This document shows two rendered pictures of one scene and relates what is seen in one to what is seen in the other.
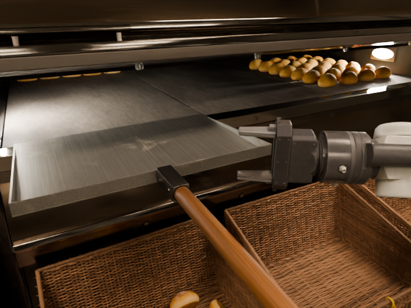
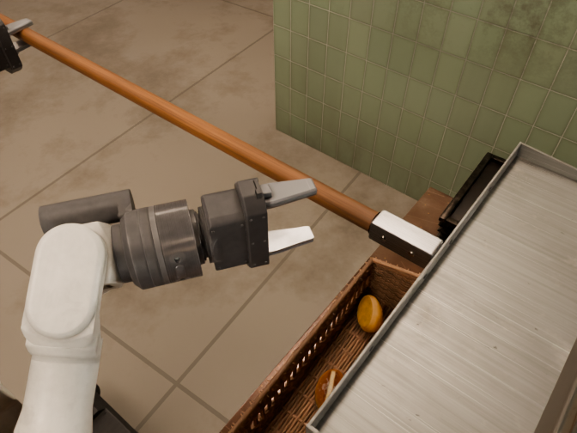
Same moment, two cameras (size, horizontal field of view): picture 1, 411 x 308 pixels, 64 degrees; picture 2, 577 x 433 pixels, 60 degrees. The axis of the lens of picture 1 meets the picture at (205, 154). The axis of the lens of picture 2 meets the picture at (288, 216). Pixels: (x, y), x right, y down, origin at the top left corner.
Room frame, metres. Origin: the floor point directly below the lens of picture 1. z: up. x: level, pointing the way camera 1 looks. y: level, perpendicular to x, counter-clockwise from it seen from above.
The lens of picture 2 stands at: (0.87, -0.24, 1.70)
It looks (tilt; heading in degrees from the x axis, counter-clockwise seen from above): 48 degrees down; 156
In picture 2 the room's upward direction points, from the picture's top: straight up
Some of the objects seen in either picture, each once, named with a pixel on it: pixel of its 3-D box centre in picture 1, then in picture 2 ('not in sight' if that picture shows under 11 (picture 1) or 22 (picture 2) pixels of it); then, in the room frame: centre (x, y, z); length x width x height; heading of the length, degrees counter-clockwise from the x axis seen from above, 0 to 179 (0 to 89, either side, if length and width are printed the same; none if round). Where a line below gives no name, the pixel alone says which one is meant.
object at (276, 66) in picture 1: (315, 67); not in sight; (1.78, -0.59, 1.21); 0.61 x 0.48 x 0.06; 28
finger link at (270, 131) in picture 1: (257, 129); (288, 188); (0.52, -0.09, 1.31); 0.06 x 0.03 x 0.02; 83
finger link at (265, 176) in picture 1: (254, 177); (287, 241); (0.52, -0.09, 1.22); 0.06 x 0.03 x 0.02; 83
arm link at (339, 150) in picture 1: (309, 156); (210, 232); (0.50, -0.18, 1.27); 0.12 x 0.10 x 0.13; 83
